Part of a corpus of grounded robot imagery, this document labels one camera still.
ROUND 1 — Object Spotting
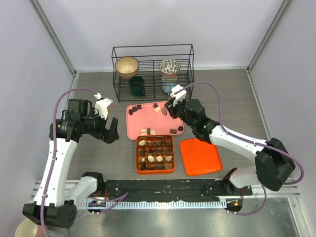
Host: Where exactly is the black wire rack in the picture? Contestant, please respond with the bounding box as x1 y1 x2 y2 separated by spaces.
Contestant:
111 43 195 102

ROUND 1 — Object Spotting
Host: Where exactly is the tan bowl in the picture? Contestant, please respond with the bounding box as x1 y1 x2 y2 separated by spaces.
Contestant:
115 57 139 79

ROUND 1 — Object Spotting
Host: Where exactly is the pink tray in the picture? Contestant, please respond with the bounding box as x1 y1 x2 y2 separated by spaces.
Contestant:
125 101 185 140

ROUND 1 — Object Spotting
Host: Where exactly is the floral patterned bowl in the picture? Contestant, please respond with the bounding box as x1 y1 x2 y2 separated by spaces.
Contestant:
158 59 181 77

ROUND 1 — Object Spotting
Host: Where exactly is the orange box lid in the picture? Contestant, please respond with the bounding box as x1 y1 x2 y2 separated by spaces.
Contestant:
179 139 223 176

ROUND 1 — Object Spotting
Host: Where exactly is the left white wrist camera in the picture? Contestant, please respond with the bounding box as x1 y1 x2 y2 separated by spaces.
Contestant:
94 93 113 120

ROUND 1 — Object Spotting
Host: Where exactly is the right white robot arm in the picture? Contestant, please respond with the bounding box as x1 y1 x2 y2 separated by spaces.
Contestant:
164 98 296 195

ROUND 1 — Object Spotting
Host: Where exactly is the dark green mug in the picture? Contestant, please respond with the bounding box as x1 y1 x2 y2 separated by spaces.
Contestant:
129 76 146 97

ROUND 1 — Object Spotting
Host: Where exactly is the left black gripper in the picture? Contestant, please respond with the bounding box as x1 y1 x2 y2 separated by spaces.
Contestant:
81 107 119 143

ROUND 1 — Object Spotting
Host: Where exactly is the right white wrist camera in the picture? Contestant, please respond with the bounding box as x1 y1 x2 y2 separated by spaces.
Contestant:
169 84 187 106

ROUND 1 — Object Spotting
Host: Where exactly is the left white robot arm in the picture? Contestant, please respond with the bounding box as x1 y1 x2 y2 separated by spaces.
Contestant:
22 98 119 229

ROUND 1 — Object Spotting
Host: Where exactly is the white cable duct rail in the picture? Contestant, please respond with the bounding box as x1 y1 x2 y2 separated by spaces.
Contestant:
78 199 227 210

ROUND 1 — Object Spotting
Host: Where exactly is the light blue mug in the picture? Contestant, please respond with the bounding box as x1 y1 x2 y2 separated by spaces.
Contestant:
162 82 176 94

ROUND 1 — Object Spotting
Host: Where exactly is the orange chocolate box tray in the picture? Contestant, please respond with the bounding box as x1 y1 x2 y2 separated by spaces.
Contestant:
135 135 175 175

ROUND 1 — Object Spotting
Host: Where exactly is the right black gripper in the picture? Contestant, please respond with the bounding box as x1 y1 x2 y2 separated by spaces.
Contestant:
165 96 196 129

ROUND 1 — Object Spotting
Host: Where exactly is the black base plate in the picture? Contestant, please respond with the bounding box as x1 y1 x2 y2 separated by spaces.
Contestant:
90 179 253 202

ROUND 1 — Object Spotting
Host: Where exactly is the pink mug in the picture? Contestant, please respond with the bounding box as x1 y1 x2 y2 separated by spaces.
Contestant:
15 220 38 237

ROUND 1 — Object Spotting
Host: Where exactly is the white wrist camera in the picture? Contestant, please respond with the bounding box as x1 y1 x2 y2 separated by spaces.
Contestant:
94 93 113 120
169 84 187 106

